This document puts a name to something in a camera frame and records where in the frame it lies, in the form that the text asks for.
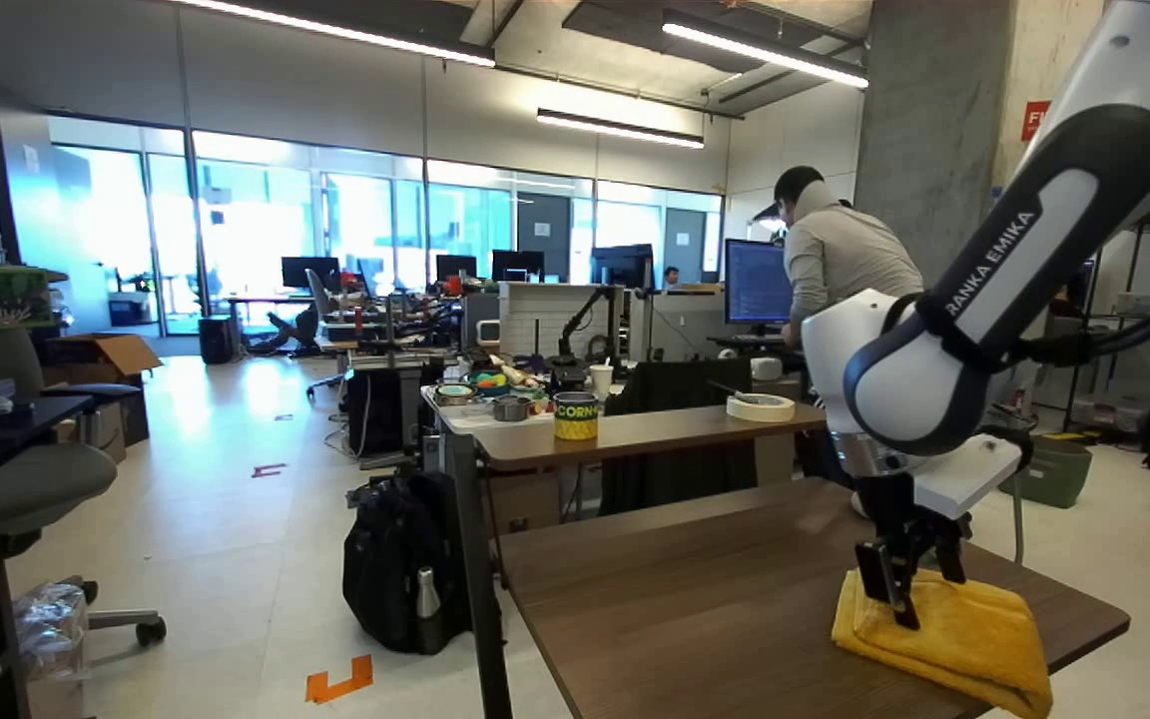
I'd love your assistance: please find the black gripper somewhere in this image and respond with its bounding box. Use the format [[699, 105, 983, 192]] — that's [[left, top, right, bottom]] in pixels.
[[854, 473, 965, 626]]

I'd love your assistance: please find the yellow microfiber cloth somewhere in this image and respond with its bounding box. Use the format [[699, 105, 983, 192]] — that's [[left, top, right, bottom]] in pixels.
[[829, 571, 1053, 719]]

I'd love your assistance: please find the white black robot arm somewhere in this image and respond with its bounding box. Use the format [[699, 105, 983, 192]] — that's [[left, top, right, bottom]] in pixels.
[[802, 0, 1150, 626]]

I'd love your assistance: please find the green storage crate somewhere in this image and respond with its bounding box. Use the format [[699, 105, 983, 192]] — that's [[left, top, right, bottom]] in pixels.
[[1006, 438, 1089, 506]]

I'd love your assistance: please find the white tape roll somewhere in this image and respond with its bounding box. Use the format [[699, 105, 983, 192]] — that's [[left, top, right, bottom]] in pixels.
[[725, 390, 796, 422]]

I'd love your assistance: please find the person in grey hoodie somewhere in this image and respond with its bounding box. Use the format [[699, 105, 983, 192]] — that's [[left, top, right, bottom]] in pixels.
[[770, 165, 928, 348]]

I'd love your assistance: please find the blue computer monitor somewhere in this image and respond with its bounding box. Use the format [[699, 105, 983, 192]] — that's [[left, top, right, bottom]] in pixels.
[[723, 238, 792, 329]]

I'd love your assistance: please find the yellow lidded jar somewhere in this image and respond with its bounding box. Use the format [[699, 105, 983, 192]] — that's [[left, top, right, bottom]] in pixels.
[[551, 390, 597, 445]]

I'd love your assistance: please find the wooden desk behind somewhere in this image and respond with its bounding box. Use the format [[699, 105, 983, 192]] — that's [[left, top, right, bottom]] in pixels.
[[418, 386, 821, 533]]

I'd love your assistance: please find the black backpack on floor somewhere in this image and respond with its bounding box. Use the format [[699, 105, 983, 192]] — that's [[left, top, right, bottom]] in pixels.
[[342, 469, 466, 654]]

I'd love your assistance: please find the cardboard box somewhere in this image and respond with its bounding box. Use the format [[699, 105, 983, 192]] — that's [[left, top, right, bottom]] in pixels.
[[45, 336, 161, 445]]

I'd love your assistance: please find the clear plastic bottle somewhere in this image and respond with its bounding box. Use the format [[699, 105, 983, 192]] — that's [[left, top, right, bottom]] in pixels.
[[16, 578, 89, 719]]

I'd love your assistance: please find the grey office chair left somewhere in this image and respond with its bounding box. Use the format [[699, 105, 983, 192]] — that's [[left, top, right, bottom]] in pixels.
[[0, 330, 168, 654]]

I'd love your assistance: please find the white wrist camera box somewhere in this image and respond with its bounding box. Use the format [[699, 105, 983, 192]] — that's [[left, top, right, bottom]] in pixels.
[[909, 433, 1023, 518]]

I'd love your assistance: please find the red wall sign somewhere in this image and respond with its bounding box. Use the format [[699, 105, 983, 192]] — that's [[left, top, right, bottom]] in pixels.
[[1017, 101, 1050, 145]]

